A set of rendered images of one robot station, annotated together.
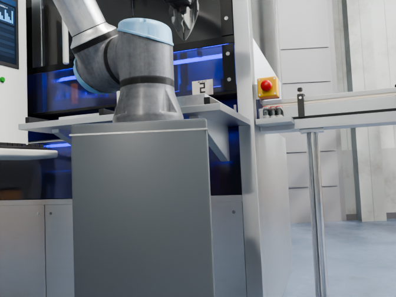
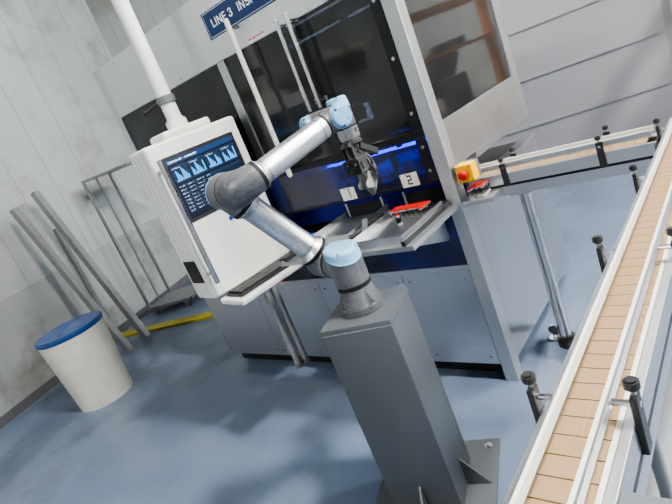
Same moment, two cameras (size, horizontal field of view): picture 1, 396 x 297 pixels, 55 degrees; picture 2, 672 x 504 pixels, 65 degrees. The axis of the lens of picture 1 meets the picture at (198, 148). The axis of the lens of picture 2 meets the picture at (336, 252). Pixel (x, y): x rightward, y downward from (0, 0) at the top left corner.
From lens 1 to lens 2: 1.17 m
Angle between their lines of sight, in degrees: 31
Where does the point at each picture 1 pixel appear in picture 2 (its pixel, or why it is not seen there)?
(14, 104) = not seen: hidden behind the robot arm
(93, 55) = (315, 266)
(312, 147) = (526, 206)
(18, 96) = not seen: hidden behind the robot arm
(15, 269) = (315, 328)
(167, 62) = (360, 273)
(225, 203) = (456, 271)
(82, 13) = (299, 247)
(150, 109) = (359, 309)
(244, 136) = (456, 217)
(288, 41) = not seen: outside the picture
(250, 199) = (475, 267)
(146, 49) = (344, 273)
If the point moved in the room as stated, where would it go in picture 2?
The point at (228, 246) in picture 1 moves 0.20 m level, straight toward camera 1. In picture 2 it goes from (467, 303) to (461, 326)
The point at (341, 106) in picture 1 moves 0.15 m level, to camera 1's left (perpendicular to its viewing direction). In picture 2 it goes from (542, 171) to (502, 182)
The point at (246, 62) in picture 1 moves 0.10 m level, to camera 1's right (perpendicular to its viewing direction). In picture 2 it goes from (440, 153) to (465, 145)
